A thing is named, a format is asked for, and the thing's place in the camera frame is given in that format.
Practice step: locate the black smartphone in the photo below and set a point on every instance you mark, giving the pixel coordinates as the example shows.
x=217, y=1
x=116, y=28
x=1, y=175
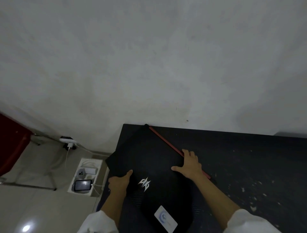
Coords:
x=82, y=185

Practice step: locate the person's right thumb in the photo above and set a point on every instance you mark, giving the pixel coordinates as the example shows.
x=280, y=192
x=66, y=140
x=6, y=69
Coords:
x=177, y=168

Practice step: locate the person's right forearm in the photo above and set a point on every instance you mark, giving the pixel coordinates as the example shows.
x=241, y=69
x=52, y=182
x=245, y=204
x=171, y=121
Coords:
x=215, y=201

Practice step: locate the white sleeve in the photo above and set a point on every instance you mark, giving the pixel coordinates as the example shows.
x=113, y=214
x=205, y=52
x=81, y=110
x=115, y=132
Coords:
x=249, y=223
x=98, y=224

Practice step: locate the person's left thumb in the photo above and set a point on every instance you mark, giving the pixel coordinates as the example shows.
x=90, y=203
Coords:
x=128, y=174

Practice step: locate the white left sleeve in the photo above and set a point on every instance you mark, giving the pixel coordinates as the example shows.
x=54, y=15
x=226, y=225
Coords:
x=98, y=224

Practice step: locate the white charger plug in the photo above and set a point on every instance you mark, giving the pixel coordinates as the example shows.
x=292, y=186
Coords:
x=71, y=145

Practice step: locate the white open box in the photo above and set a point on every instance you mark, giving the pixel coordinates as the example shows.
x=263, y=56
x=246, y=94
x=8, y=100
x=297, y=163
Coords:
x=96, y=165

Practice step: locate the white right sleeve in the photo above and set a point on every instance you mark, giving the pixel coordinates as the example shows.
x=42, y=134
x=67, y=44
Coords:
x=249, y=223

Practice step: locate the white power strip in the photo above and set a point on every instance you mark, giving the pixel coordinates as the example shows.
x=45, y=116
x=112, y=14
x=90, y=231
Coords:
x=66, y=139

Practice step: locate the red chair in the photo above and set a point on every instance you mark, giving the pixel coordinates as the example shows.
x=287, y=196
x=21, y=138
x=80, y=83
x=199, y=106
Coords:
x=12, y=144

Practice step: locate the person's left hand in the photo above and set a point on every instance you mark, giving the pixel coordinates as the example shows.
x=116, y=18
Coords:
x=118, y=186

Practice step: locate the grey round device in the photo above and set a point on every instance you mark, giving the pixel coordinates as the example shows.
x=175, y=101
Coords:
x=81, y=174

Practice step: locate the person's left forearm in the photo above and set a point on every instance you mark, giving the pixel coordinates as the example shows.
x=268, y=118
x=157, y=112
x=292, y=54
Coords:
x=114, y=208

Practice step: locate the black laptop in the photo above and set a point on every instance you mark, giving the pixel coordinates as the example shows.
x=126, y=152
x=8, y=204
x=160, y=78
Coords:
x=156, y=158

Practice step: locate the person's right hand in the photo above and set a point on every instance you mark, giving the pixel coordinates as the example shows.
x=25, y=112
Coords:
x=190, y=166

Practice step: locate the white power adapter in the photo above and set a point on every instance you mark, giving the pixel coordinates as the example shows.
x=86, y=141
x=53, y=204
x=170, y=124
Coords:
x=91, y=171

